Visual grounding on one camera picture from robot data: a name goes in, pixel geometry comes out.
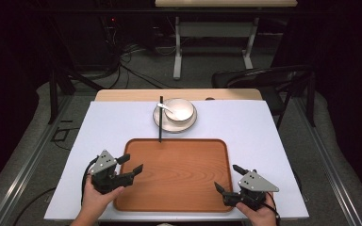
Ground black folding chair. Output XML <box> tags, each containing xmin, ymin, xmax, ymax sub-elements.
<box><xmin>211</xmin><ymin>64</ymin><xmax>316</xmax><ymax>130</ymax></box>

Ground person's left hand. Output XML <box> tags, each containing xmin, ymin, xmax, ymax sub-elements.
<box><xmin>81</xmin><ymin>175</ymin><xmax>125</xmax><ymax>218</ymax></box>

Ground black metal stand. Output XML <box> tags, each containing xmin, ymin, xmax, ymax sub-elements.
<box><xmin>47</xmin><ymin>66</ymin><xmax>106</xmax><ymax>125</ymax></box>

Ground aluminium rail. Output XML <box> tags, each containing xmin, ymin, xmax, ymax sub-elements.
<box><xmin>0</xmin><ymin>93</ymin><xmax>74</xmax><ymax>226</ymax></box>
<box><xmin>293</xmin><ymin>97</ymin><xmax>362</xmax><ymax>226</ymax></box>

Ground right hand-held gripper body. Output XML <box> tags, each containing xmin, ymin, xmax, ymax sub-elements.
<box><xmin>222</xmin><ymin>169</ymin><xmax>280</xmax><ymax>211</ymax></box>

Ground right hand-held gripper cable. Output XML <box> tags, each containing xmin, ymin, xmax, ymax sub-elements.
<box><xmin>263</xmin><ymin>191</ymin><xmax>281</xmax><ymax>222</ymax></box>

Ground left hand-held gripper cable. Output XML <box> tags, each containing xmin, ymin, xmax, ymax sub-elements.
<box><xmin>80</xmin><ymin>155</ymin><xmax>100</xmax><ymax>206</ymax></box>

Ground bundle of floor cables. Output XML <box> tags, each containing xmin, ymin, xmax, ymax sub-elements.
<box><xmin>105</xmin><ymin>41</ymin><xmax>178</xmax><ymax>90</ymax></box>

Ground white bowl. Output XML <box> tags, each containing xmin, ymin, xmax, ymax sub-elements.
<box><xmin>163</xmin><ymin>98</ymin><xmax>195</xmax><ymax>123</ymax></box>

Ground white table mat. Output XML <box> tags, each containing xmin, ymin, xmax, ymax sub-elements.
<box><xmin>43</xmin><ymin>100</ymin><xmax>310</xmax><ymax>221</ymax></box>

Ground wooden table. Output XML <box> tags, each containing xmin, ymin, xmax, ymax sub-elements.
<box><xmin>93</xmin><ymin>88</ymin><xmax>264</xmax><ymax>103</ymax></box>

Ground black floor cable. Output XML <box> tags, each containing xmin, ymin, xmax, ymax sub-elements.
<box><xmin>11</xmin><ymin>186</ymin><xmax>58</xmax><ymax>226</ymax></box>

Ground person's right hand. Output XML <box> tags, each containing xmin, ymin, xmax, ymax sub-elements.
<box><xmin>235</xmin><ymin>194</ymin><xmax>278</xmax><ymax>226</ymax></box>

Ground white desk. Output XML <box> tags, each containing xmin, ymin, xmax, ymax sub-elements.
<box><xmin>155</xmin><ymin>0</ymin><xmax>298</xmax><ymax>81</ymax></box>

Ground wooden tray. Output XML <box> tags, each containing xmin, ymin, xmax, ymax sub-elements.
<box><xmin>113</xmin><ymin>137</ymin><xmax>234</xmax><ymax>214</ymax></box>

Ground white spoon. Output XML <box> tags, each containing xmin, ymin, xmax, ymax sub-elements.
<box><xmin>156</xmin><ymin>103</ymin><xmax>179</xmax><ymax>116</ymax></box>

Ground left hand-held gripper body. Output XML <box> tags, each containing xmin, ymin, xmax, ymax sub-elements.
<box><xmin>89</xmin><ymin>150</ymin><xmax>137</xmax><ymax>195</ymax></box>

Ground black chopsticks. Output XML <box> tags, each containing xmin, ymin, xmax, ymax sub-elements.
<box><xmin>158</xmin><ymin>95</ymin><xmax>165</xmax><ymax>144</ymax></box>

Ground white plate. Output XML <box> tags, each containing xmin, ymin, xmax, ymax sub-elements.
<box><xmin>152</xmin><ymin>99</ymin><xmax>198</xmax><ymax>134</ymax></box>

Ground hand-held gripper cable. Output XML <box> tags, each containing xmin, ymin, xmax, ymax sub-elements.
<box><xmin>263</xmin><ymin>191</ymin><xmax>281</xmax><ymax>222</ymax></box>
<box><xmin>80</xmin><ymin>155</ymin><xmax>100</xmax><ymax>206</ymax></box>

